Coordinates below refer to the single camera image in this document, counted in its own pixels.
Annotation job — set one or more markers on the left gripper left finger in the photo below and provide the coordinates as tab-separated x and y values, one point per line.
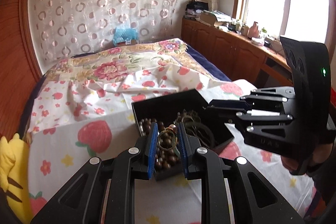
150	150

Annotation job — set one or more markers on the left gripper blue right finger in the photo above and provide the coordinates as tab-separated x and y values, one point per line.
186	146

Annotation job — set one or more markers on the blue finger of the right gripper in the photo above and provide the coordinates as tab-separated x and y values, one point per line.
228	105
221	117

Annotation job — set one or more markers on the silver butterfly hair comb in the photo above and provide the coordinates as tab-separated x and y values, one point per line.
195	127

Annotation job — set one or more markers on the black jewelry box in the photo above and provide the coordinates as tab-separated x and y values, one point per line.
189	108

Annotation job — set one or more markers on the person right hand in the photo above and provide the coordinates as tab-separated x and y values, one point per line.
320	155

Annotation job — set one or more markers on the wooden side cabinet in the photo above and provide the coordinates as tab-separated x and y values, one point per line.
236	56

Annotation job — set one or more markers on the pink vase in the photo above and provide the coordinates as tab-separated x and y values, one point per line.
253	31

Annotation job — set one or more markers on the white fruit print sheet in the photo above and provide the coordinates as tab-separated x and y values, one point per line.
75	119

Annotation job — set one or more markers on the floral quilt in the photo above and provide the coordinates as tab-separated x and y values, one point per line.
123	63

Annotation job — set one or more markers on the clutter pile on cabinet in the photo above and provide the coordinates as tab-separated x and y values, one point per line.
198	10

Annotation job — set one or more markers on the blue plush toy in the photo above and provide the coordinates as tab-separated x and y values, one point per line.
125	34

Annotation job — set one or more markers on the yellow plush toy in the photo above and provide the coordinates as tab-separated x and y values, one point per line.
14	177

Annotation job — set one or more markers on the wooden wardrobe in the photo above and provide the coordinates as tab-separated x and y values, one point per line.
20	70

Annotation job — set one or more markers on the circle pattern curtain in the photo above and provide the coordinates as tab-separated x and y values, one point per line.
65	28

